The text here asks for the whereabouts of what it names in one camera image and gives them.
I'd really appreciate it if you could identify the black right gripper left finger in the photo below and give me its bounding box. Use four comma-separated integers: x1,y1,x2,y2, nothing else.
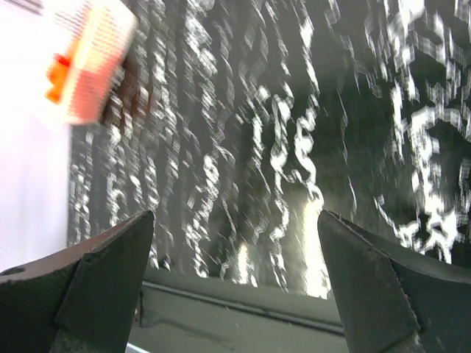
1,210,154,352

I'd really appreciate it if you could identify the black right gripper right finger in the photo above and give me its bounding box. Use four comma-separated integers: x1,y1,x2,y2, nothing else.
318,210,470,352

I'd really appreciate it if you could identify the orange t shirt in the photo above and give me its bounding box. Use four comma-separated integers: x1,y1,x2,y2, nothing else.
45,54,71,104

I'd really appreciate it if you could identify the white plastic laundry basket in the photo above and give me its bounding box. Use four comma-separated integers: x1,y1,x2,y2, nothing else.
44,1,138,125

